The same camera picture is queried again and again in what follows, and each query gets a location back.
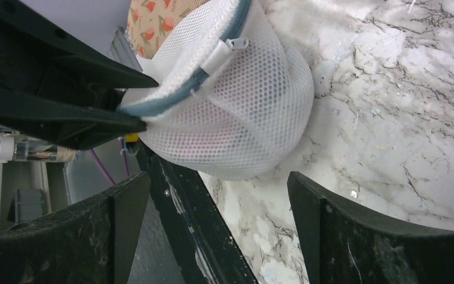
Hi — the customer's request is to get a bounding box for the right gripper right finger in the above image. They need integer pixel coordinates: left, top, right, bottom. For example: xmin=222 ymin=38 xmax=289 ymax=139
xmin=287 ymin=172 xmax=454 ymax=283

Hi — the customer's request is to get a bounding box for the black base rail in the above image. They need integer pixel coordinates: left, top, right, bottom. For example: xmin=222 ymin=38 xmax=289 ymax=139
xmin=136 ymin=143 xmax=258 ymax=283

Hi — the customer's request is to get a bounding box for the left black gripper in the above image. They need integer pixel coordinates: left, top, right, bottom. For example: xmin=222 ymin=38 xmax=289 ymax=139
xmin=0 ymin=1 xmax=158 ymax=150

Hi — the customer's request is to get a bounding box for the floral orange laundry bag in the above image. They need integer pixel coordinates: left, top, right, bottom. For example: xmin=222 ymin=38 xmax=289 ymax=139
xmin=127 ymin=0 xmax=207 ymax=59

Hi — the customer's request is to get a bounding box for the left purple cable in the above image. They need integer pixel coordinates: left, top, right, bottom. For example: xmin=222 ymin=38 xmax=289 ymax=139
xmin=89 ymin=137 xmax=132 ymax=186

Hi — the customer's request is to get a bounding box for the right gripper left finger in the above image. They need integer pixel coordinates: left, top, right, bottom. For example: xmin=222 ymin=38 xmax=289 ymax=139
xmin=0 ymin=172 xmax=151 ymax=283

